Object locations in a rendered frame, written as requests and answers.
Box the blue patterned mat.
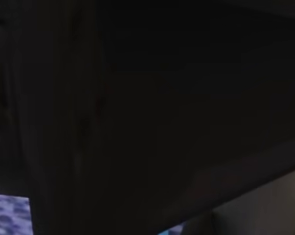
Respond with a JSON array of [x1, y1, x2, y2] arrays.
[[0, 193, 185, 235]]

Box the black table frame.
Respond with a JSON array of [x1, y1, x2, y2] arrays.
[[0, 0, 295, 235]]

